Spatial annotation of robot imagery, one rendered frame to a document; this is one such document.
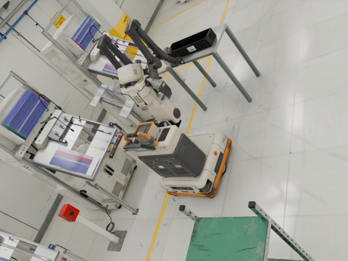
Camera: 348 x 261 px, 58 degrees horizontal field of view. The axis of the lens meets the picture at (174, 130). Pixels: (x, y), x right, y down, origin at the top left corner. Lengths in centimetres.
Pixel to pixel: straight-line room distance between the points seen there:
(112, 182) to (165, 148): 146
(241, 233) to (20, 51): 483
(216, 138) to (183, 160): 53
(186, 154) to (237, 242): 138
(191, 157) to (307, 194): 101
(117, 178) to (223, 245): 258
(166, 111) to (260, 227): 167
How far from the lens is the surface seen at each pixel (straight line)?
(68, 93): 593
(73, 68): 456
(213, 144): 318
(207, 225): 181
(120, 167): 414
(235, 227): 170
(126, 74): 284
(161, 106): 296
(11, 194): 521
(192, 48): 352
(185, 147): 287
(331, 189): 273
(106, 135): 374
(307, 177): 284
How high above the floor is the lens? 228
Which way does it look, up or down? 32 degrees down
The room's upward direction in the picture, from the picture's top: 46 degrees counter-clockwise
